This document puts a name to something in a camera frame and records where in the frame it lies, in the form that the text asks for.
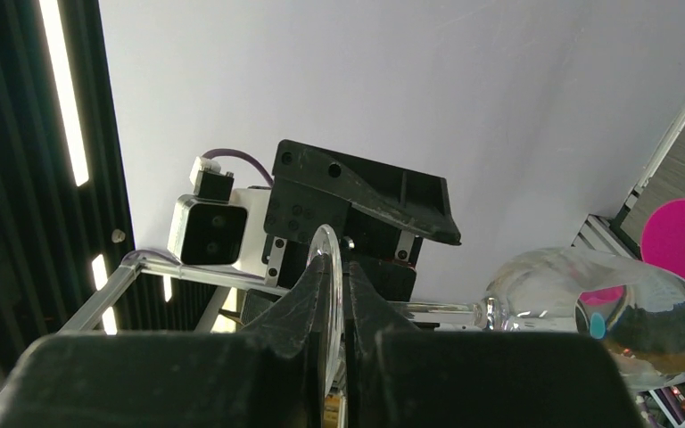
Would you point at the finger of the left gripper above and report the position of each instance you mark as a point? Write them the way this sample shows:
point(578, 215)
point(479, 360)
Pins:
point(409, 200)

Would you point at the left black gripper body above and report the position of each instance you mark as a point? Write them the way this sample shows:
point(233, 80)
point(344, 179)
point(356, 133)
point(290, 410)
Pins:
point(373, 244)

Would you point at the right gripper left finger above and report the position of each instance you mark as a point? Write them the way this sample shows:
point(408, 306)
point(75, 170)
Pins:
point(269, 374)

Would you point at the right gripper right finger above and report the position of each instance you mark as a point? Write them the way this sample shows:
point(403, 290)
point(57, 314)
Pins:
point(399, 375)

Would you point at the pink plastic wine glass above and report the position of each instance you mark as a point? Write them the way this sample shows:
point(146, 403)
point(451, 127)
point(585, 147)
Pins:
point(662, 242)

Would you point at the clear wine glass front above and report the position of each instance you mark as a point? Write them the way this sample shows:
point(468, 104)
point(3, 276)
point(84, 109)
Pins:
point(635, 310)

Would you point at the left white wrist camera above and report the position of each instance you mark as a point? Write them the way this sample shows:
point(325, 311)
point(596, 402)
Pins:
point(218, 224)

